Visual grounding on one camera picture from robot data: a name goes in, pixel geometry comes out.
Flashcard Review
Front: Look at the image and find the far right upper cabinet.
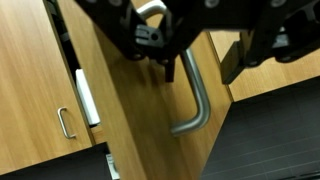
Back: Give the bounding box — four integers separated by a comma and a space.
208, 29, 320, 103

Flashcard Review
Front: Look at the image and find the neighbouring door handle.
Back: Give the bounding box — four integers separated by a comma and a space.
57, 106, 77, 140

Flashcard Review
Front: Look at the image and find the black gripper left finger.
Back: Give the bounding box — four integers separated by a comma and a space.
74, 0, 263, 82

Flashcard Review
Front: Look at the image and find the wooden cabinet door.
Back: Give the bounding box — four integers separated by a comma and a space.
58, 0, 231, 180

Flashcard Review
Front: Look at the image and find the silver door handle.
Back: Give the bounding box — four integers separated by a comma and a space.
137, 0, 211, 136

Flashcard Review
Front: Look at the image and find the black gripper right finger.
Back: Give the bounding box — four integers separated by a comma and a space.
221, 0, 320, 84

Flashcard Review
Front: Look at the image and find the neighbouring upper cabinet door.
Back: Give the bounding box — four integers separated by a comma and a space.
0, 0, 93, 175

